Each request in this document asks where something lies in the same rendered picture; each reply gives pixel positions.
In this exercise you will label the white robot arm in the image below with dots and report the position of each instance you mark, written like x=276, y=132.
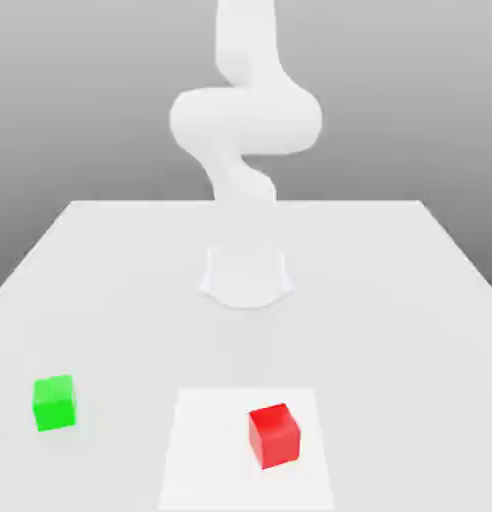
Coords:
x=246, y=120

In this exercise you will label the small red cube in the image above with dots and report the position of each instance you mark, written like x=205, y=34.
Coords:
x=274, y=436

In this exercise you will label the small green cube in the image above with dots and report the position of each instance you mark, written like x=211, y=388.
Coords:
x=54, y=404

